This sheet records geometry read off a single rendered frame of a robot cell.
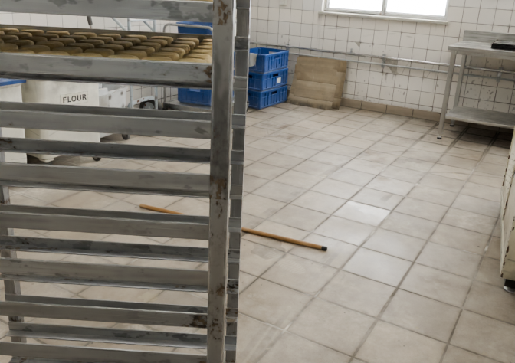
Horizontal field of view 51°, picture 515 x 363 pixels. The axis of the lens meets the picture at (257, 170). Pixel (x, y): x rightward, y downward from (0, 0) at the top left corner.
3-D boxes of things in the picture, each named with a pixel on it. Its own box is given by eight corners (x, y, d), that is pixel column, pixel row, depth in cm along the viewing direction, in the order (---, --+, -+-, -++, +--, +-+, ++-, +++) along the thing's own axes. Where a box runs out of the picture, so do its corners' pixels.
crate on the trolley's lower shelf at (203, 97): (204, 93, 576) (204, 74, 569) (235, 96, 563) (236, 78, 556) (177, 102, 527) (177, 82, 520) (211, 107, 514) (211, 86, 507)
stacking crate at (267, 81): (258, 80, 653) (259, 63, 646) (287, 84, 634) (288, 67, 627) (231, 87, 603) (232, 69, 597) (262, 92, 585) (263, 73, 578)
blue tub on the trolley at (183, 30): (191, 37, 527) (191, 20, 522) (226, 40, 510) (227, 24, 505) (173, 39, 502) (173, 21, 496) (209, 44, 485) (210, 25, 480)
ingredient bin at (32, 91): (49, 180, 367) (39, 68, 341) (-6, 160, 399) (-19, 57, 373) (109, 161, 410) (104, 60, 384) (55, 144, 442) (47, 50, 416)
